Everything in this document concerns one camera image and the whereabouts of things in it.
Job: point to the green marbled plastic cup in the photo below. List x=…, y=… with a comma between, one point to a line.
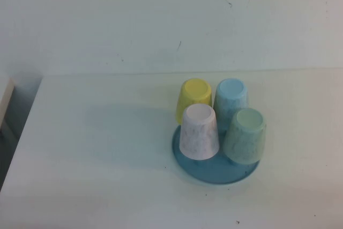
x=245, y=137

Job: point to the yellow plastic cup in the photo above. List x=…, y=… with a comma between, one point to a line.
x=193, y=92

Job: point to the pale pink marbled cup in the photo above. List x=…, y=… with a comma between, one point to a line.
x=199, y=132

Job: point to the light blue marbled cup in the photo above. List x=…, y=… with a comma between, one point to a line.
x=230, y=92

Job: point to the blue round cup stand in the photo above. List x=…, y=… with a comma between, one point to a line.
x=214, y=172

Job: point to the beige board edge strip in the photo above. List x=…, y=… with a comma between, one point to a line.
x=6, y=97

